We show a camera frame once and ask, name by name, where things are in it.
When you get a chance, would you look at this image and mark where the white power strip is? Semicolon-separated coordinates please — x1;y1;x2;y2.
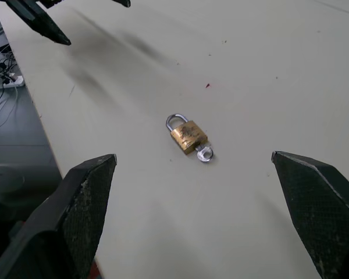
0;74;26;89

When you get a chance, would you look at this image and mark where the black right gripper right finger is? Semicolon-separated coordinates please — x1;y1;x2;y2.
271;150;349;279

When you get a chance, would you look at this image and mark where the silver key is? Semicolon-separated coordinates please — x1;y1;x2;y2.
195;143;216;164

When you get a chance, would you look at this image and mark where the brass padlock with silver shackle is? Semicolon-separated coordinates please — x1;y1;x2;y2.
165;113;208;156

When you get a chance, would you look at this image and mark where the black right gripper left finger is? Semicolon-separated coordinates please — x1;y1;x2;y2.
0;153;117;279

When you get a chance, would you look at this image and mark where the thin black floor cable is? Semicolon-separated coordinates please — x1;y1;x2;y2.
0;83;20;129

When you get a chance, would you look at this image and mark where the grey round base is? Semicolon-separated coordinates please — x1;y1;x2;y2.
0;163;24;202

